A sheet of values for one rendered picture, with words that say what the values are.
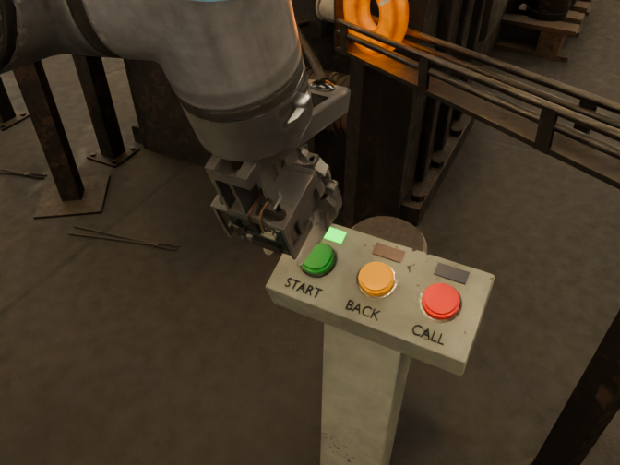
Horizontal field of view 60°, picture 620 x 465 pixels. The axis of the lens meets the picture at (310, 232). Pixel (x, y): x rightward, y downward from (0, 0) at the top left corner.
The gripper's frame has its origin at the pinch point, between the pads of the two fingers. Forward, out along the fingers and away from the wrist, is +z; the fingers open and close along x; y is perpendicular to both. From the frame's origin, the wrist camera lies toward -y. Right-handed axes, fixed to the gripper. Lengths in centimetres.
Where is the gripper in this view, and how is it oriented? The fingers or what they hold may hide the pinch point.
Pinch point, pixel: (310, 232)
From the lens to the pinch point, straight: 58.4
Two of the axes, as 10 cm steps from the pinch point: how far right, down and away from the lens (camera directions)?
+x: 8.9, 2.9, -3.4
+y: -4.2, 8.1, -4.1
